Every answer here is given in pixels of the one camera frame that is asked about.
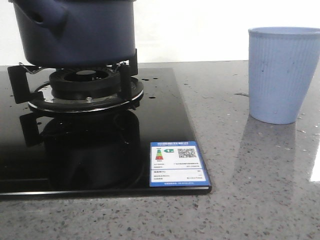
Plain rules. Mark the black metal pot support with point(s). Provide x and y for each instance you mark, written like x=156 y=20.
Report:
x=42 y=98

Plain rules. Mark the blue energy label sticker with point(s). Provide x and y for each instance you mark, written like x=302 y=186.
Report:
x=177 y=164

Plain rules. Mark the dark blue cooking pot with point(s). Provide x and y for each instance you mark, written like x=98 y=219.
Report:
x=76 y=33

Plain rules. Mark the black gas burner head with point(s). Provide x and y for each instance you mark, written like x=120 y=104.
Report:
x=80 y=83

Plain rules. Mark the light blue ribbed cup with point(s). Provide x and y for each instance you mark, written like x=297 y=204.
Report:
x=281 y=65

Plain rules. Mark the black glass gas stove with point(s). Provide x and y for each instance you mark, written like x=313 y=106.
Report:
x=94 y=155

